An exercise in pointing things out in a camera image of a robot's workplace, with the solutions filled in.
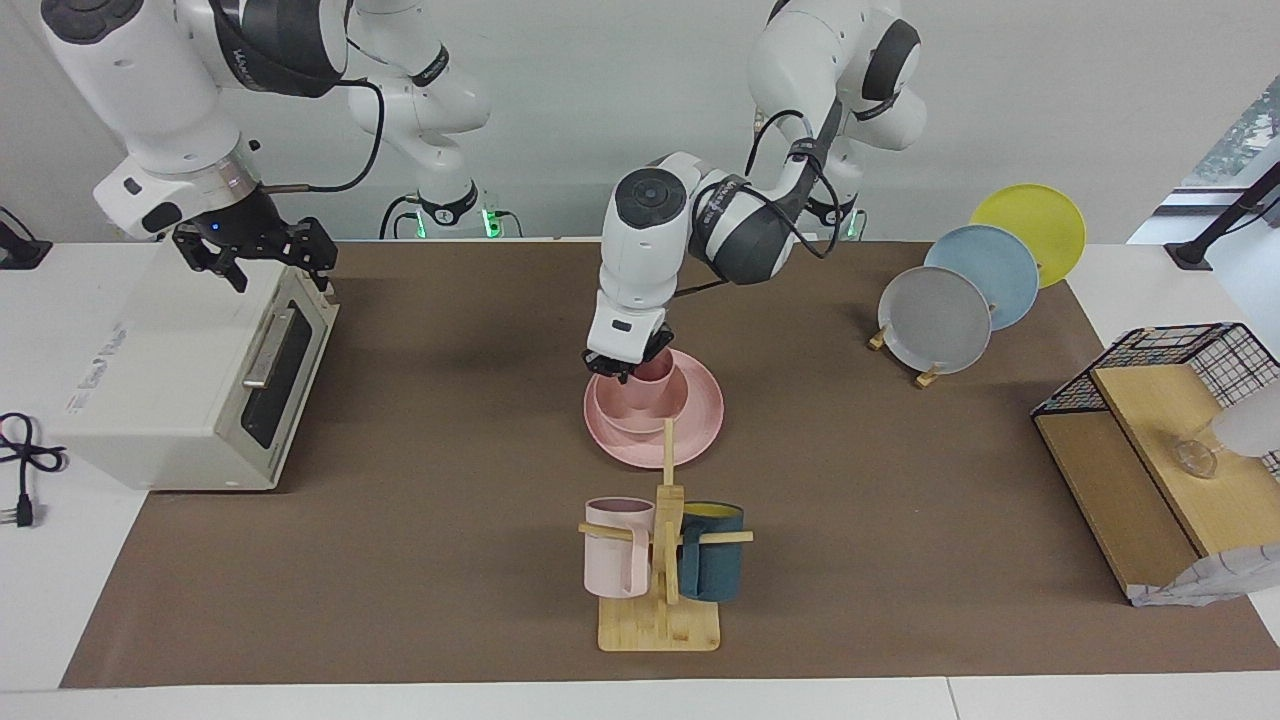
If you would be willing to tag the marble patterned white board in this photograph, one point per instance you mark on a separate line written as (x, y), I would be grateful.
(1210, 580)

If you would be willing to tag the pink bowl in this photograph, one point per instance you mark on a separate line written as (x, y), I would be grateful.
(625, 415)

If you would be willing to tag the black mount block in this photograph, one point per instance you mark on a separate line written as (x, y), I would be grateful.
(25, 250)

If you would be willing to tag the brown table mat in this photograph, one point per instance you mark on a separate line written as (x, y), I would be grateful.
(400, 560)

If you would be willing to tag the light blue plate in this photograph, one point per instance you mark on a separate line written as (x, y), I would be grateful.
(990, 270)

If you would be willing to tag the wooden mug tree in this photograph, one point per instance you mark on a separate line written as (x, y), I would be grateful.
(660, 625)

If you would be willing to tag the yellow plate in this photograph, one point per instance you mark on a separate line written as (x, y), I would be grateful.
(1035, 220)

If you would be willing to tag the wooden plate rack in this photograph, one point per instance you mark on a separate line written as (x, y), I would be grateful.
(928, 378)

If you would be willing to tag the wooden shelf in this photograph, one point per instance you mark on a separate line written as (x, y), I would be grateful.
(1180, 470)

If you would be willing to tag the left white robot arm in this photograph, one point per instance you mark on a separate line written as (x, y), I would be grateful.
(650, 250)

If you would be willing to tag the grey plate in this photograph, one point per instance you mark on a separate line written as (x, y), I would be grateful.
(935, 320)

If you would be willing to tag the dark teal mug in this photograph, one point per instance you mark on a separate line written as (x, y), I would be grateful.
(712, 565)

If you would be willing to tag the pink speckled plate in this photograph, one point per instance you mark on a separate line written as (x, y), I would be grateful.
(700, 410)

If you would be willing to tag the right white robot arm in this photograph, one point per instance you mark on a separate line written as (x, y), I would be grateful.
(130, 80)

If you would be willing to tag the frosted white container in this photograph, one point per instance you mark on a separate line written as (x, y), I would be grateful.
(1250, 425)

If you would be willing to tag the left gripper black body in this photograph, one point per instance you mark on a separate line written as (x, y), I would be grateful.
(625, 350)

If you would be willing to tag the pale pink mug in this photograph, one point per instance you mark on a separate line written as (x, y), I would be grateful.
(612, 560)

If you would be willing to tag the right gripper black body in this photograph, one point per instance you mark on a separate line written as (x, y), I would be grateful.
(245, 220)

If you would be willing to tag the clear glass piece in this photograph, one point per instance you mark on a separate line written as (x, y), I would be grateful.
(1197, 458)

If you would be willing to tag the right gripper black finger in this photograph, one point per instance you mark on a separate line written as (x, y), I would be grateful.
(315, 250)
(215, 255)

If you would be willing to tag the black clamp stand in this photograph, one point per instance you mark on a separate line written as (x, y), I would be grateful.
(1225, 215)

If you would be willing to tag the beige toaster oven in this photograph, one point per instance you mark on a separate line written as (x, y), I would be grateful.
(160, 380)

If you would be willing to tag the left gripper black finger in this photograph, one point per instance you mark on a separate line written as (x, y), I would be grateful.
(612, 373)
(662, 345)

